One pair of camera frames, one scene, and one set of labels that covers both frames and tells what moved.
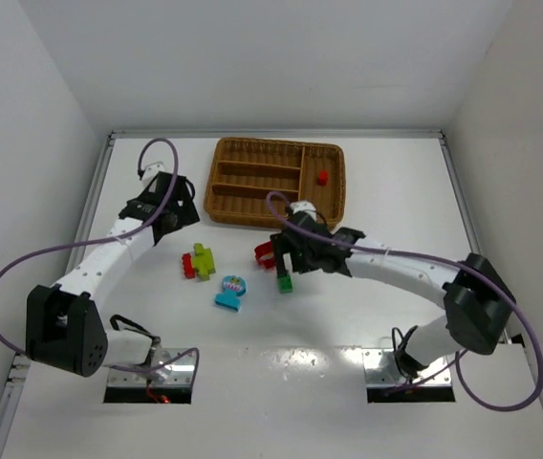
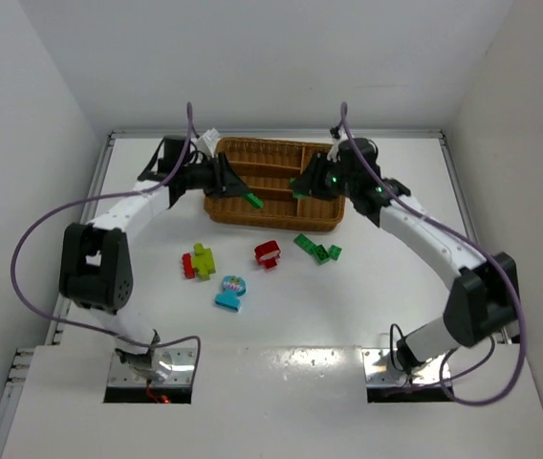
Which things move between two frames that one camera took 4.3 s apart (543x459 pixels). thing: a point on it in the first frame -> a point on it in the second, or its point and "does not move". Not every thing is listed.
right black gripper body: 286,248 -> 315,174
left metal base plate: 171,367 does not move
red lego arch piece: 265,255 does not move
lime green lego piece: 203,261 does not move
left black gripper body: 176,192 -> 222,175
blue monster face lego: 233,287 does not move
